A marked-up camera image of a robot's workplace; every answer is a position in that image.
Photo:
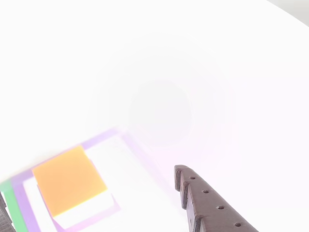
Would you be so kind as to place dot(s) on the orange block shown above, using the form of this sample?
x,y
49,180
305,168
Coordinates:
x,y
70,178

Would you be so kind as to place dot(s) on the green square frame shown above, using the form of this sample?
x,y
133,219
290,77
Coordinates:
x,y
14,212

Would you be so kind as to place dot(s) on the purple square frame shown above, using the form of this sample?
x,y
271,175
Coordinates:
x,y
25,200

